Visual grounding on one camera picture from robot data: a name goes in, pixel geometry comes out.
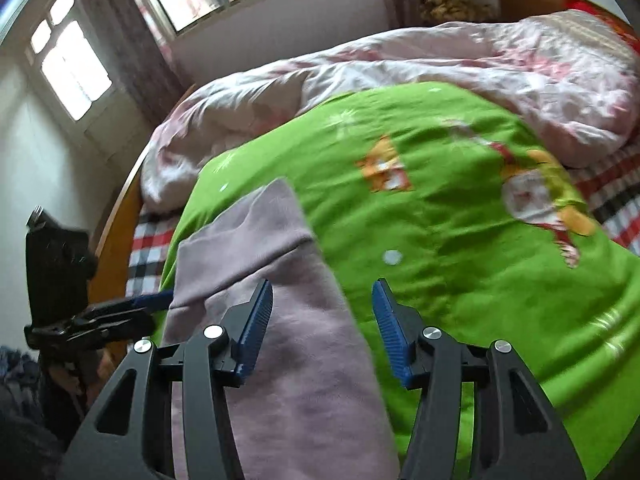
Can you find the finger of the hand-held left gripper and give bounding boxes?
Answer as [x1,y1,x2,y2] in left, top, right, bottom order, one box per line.
[75,289,175,322]
[65,311,157,349]

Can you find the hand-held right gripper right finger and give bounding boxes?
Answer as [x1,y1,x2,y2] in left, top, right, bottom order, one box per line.
[371,278,587,480]

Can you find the plaid bedsheet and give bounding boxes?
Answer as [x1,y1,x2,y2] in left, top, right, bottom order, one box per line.
[125,145,640,301]

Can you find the small window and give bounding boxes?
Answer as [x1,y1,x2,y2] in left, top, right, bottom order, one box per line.
[22,0,117,123]

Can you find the pink floral quilt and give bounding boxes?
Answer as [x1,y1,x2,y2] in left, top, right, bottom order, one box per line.
[140,9,640,211]

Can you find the wooden bed side rail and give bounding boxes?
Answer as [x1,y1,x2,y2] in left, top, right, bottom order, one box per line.
[89,85,198,361]

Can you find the yellow brown blanket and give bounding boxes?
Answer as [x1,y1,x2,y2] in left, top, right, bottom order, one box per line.
[419,0,496,26]

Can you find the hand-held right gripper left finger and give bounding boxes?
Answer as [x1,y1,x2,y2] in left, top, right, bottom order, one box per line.
[57,279,274,480]

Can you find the green cartoon printed blanket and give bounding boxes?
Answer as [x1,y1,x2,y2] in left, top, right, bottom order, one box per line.
[150,81,640,480]

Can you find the mauve pants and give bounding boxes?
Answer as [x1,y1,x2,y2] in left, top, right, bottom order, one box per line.
[161,177,401,480]

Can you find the red pillow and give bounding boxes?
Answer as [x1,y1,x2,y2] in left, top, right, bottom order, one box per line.
[565,0,640,56]

